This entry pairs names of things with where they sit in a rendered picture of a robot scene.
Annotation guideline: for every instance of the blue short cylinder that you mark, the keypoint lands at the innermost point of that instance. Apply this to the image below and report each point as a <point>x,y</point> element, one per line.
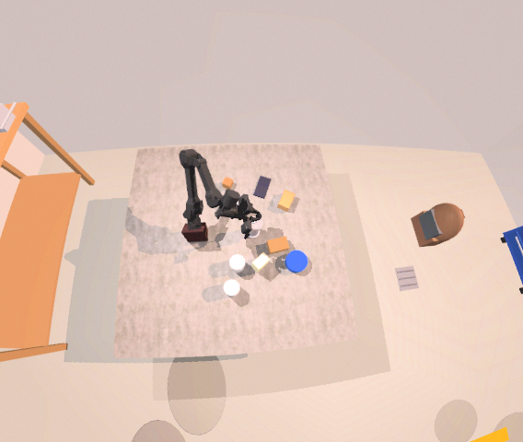
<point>296,261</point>

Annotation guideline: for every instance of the glass french press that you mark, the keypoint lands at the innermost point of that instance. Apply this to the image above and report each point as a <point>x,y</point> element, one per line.
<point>256,226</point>

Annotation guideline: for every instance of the dark grey flat bar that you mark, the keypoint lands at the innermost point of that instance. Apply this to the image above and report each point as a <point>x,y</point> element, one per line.
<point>262,186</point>

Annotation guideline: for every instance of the orange rectangular block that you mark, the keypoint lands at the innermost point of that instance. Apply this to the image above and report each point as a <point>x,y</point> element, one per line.
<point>286,200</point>
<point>277,245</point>

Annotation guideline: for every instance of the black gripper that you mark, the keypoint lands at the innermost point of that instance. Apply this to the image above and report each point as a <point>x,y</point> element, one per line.
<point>246,227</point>

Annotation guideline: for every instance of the orange cube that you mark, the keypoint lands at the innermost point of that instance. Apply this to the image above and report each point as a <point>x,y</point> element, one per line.
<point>227,183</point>

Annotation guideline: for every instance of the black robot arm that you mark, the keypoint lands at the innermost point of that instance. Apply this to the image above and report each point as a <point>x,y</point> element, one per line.
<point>190,160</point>

